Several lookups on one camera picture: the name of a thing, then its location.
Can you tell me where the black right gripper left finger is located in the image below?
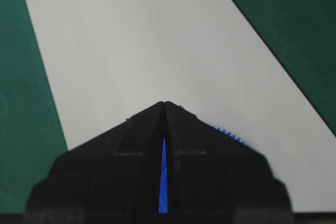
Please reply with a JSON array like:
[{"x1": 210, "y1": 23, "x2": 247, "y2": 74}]
[{"x1": 24, "y1": 102, "x2": 165, "y2": 223}]

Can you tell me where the white rectangular board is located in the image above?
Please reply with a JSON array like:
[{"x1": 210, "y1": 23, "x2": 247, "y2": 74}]
[{"x1": 26, "y1": 0, "x2": 335, "y2": 212}]

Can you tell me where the green table cloth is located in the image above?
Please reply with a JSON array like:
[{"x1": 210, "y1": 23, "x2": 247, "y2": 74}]
[{"x1": 1, "y1": 0, "x2": 335, "y2": 213}]

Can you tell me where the small blue gear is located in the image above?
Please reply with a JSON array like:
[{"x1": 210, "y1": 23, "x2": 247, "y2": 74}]
[{"x1": 159, "y1": 125, "x2": 248, "y2": 214}]

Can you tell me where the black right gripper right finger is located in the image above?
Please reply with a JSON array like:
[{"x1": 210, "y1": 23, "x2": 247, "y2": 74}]
[{"x1": 165, "y1": 102, "x2": 294, "y2": 223}]

